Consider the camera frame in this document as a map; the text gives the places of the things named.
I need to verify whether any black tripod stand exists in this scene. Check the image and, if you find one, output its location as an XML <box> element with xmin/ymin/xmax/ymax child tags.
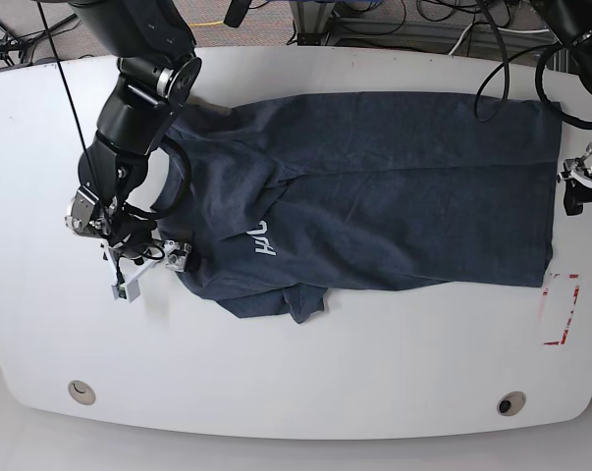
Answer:
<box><xmin>0</xmin><ymin>14</ymin><xmax>81</xmax><ymax>69</ymax></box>

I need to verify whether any aluminium frame base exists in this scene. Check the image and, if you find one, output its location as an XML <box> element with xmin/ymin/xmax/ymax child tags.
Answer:
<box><xmin>288</xmin><ymin>1</ymin><xmax>338</xmax><ymax>46</ymax></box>

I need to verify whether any left table cable grommet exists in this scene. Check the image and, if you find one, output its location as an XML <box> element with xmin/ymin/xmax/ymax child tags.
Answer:
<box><xmin>68</xmin><ymin>380</ymin><xmax>96</xmax><ymax>406</ymax></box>

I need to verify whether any dark blue T-shirt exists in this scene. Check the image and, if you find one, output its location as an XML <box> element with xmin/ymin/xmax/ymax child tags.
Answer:
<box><xmin>154</xmin><ymin>92</ymin><xmax>562</xmax><ymax>323</ymax></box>

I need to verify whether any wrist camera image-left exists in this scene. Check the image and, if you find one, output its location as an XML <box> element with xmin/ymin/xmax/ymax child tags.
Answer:
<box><xmin>111</xmin><ymin>280</ymin><xmax>140</xmax><ymax>302</ymax></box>

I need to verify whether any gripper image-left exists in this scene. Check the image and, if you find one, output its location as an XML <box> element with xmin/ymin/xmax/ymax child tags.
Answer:
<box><xmin>100</xmin><ymin>218</ymin><xmax>192</xmax><ymax>289</ymax></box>

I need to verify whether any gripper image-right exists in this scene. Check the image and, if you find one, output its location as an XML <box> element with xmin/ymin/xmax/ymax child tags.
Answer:
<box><xmin>558</xmin><ymin>158</ymin><xmax>592</xmax><ymax>216</ymax></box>

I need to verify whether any white cable on floor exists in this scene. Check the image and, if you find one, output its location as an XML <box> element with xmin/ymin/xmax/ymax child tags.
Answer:
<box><xmin>447</xmin><ymin>21</ymin><xmax>557</xmax><ymax>56</ymax></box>

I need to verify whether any red tape rectangle marking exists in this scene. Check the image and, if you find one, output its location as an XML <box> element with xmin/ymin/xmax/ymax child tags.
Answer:
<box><xmin>537</xmin><ymin>273</ymin><xmax>582</xmax><ymax>346</ymax></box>

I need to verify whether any table cable grommet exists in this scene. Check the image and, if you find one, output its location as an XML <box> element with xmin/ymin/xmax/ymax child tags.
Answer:
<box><xmin>497</xmin><ymin>392</ymin><xmax>526</xmax><ymax>417</ymax></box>
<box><xmin>68</xmin><ymin>380</ymin><xmax>96</xmax><ymax>406</ymax></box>

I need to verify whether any black cylinder on floor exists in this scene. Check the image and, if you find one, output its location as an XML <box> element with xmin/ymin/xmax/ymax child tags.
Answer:
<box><xmin>223</xmin><ymin>0</ymin><xmax>251</xmax><ymax>28</ymax></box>

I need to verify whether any right table cable grommet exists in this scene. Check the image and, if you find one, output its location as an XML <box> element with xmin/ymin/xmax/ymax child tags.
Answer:
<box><xmin>497</xmin><ymin>392</ymin><xmax>526</xmax><ymax>417</ymax></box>

